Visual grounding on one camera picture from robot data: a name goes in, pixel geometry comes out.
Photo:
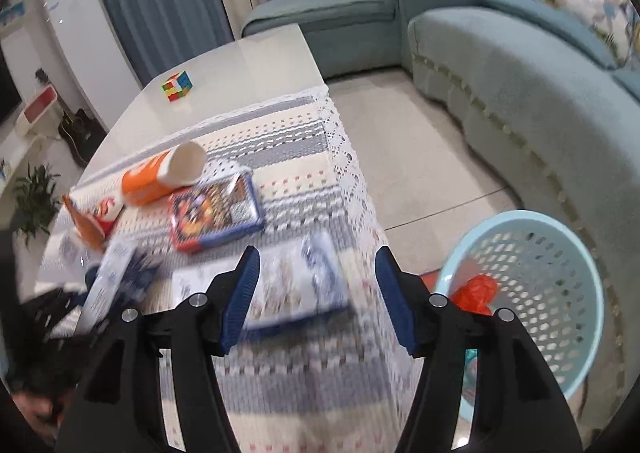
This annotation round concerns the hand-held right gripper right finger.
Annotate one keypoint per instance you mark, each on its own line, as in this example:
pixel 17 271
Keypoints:
pixel 395 303

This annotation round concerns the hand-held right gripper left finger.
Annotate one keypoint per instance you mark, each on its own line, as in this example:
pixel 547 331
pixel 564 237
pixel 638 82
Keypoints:
pixel 241 298

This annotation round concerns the white blue printed packet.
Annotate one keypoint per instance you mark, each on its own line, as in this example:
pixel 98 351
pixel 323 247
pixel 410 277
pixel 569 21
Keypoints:
pixel 295 280

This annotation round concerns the light blue plastic basket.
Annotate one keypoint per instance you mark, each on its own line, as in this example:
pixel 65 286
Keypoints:
pixel 540 293

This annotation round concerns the person's left hand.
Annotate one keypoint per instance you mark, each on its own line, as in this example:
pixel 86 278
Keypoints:
pixel 37 413

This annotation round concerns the orange plastic bag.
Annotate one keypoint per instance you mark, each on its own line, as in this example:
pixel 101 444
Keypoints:
pixel 475 293

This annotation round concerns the white dark blue packet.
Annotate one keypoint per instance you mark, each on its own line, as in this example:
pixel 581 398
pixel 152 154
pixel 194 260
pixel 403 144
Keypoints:
pixel 112 283

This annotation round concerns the colourful printed flat box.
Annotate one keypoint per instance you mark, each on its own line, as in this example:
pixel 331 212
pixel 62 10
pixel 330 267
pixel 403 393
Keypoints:
pixel 215 213

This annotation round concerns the red white paper carton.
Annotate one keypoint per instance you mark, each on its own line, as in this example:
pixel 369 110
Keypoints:
pixel 92 220

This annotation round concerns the green potted plant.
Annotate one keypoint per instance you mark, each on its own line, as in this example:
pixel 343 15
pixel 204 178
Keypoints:
pixel 37 200

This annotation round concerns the patterned lace-edged tablecloth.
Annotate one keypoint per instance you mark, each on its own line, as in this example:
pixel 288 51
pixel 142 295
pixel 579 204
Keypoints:
pixel 310 173

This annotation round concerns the orange white paper cup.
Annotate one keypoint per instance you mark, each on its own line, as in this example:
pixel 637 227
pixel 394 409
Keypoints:
pixel 160 174

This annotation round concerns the black guitar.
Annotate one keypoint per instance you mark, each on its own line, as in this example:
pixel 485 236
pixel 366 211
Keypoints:
pixel 80 135

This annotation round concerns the colourful puzzle cube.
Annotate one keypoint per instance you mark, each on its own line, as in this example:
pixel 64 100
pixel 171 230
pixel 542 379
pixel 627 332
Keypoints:
pixel 177 88

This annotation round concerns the white red heater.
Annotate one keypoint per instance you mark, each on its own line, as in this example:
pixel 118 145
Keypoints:
pixel 37 110

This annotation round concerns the black television screen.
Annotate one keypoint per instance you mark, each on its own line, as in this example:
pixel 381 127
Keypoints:
pixel 7 93

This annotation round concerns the teal fabric sofa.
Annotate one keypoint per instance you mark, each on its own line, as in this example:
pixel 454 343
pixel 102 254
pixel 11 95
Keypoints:
pixel 500 83

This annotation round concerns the white refrigerator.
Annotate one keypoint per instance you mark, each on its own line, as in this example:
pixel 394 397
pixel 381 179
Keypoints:
pixel 85 43

